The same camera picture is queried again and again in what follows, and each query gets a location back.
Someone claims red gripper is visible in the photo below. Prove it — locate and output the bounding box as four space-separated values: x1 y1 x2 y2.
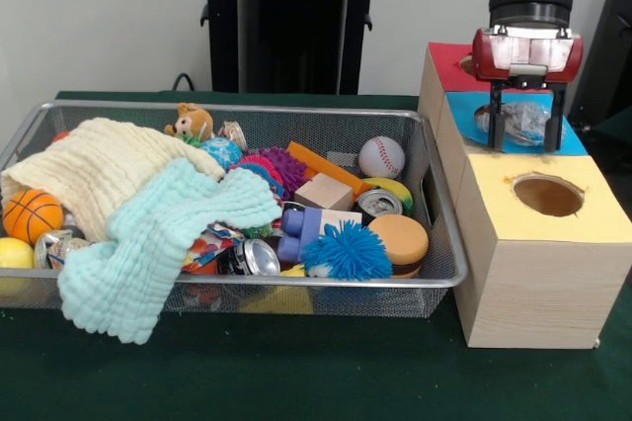
470 28 585 153

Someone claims clear plastic packet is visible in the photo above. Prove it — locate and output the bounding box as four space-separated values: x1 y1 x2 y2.
474 102 565 148

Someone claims mint green cloth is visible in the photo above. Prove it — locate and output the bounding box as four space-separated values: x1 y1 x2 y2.
57 157 283 346

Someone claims wooden box with three holes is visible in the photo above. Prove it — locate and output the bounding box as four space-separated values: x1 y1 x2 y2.
417 42 632 351

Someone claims clear mesh bin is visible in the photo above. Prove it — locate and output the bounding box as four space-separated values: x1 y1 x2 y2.
0 99 468 318

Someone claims dark green table cloth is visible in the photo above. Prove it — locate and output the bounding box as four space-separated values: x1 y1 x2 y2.
0 89 632 421
590 107 632 145

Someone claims white toy baseball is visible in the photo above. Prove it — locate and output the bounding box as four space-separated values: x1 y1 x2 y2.
357 136 406 180

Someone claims toy hamburger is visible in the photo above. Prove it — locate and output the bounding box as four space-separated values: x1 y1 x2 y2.
367 214 430 279

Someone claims wooden cube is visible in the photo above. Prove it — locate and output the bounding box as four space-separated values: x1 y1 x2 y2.
294 172 356 212

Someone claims blue spiky ball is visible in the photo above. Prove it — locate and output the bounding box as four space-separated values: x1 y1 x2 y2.
301 220 395 282

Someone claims brown teddy bear toy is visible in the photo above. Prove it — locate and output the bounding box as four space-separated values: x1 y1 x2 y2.
163 102 214 143

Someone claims cream knitted cloth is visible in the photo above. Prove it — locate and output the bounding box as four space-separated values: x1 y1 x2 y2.
0 117 226 244

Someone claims orange toy basketball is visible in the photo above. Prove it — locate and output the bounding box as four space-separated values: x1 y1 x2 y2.
2 188 64 247

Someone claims yellow ball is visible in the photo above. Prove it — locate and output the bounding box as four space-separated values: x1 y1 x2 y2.
0 236 36 294

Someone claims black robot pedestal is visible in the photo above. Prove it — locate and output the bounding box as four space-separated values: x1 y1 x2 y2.
190 0 399 96

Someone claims black cable loop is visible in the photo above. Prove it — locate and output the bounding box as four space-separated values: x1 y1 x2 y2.
171 72 198 94

